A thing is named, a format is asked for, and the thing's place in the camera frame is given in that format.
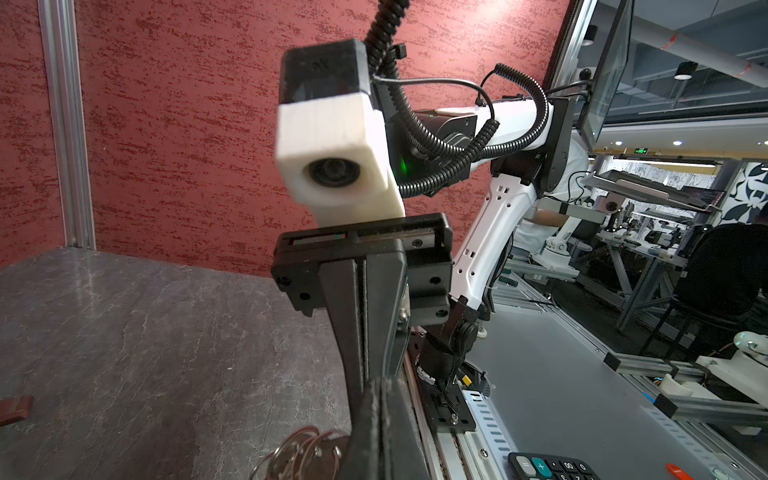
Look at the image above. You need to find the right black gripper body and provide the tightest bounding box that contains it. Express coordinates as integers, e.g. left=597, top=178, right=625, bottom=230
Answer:
left=271, top=213, right=453, bottom=326

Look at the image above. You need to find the aluminium front rail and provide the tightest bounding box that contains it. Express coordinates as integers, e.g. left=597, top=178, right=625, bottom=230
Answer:
left=403, top=359, right=516, bottom=479

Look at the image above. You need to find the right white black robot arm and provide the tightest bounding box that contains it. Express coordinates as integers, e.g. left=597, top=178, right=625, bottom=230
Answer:
left=271, top=1, right=574, bottom=420

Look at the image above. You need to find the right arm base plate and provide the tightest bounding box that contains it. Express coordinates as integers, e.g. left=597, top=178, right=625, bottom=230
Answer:
left=416, top=361, right=491, bottom=434

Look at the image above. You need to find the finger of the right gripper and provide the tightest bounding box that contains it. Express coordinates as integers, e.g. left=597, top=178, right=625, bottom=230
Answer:
left=365, top=251, right=409, bottom=380
left=318, top=259, right=367, bottom=420

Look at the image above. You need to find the black office chair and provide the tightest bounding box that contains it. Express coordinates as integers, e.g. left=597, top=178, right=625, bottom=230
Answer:
left=675, top=215, right=767, bottom=334

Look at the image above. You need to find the black calculator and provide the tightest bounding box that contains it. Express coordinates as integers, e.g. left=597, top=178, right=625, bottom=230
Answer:
left=506, top=452, right=600, bottom=480

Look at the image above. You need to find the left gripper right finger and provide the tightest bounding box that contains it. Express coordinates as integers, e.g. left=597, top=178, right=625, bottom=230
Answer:
left=386, top=378, right=430, bottom=479

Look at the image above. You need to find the right aluminium corner post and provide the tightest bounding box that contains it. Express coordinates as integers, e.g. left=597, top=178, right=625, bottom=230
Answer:
left=38, top=0, right=97, bottom=250

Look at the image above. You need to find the black monitor screen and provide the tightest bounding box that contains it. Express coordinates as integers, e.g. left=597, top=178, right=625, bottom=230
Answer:
left=576, top=0, right=635, bottom=151

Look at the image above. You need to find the background workbench frame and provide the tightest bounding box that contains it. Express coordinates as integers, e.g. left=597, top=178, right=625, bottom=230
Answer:
left=577, top=170, right=726, bottom=332

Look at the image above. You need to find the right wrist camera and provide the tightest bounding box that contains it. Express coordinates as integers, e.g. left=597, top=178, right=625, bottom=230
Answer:
left=275, top=39, right=405, bottom=227

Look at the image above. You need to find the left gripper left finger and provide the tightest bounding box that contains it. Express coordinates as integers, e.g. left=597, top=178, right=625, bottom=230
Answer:
left=338, top=378, right=390, bottom=480

